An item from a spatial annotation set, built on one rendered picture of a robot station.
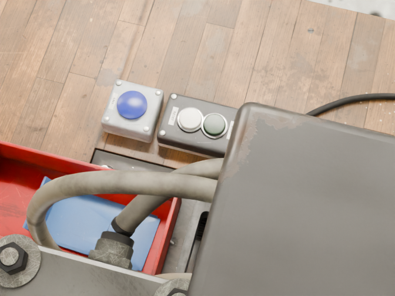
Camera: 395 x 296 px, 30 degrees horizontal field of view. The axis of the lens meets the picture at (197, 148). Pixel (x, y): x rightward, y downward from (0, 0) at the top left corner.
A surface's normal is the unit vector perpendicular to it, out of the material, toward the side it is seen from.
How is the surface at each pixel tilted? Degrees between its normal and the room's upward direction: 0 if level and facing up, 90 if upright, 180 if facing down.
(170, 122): 0
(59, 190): 60
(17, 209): 0
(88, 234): 0
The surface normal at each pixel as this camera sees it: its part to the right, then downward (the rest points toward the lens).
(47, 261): 0.00, -0.37
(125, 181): -0.19, -0.16
